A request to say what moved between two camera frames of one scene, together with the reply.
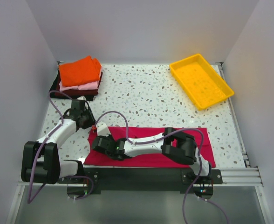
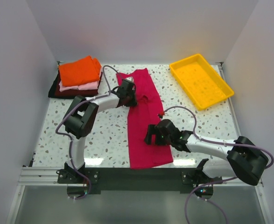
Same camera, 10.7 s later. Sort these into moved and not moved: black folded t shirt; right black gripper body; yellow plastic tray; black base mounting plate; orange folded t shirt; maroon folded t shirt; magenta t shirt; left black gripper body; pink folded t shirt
Moved: right black gripper body; magenta t shirt; left black gripper body
Not moved: black folded t shirt; maroon folded t shirt; black base mounting plate; pink folded t shirt; yellow plastic tray; orange folded t shirt
